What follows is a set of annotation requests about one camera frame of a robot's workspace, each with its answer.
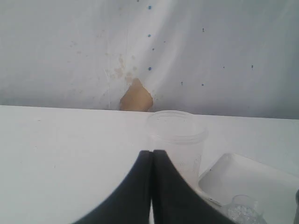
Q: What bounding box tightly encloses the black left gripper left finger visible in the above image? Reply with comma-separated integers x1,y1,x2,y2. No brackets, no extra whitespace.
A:
75,151,153,224

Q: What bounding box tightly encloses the clear plastic dome lid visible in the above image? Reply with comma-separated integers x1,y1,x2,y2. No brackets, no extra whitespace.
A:
227,195,267,224

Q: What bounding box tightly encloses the white rectangular tray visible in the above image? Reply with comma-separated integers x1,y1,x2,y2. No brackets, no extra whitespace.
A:
197,153,299,224

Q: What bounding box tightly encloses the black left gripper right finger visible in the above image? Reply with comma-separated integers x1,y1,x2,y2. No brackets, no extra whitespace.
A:
152,150,230,224

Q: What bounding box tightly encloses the white backdrop sheet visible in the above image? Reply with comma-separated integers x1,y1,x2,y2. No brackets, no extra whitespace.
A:
0,0,299,119

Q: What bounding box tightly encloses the translucent plastic measuring cup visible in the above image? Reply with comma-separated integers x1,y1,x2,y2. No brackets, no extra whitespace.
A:
146,110,208,187

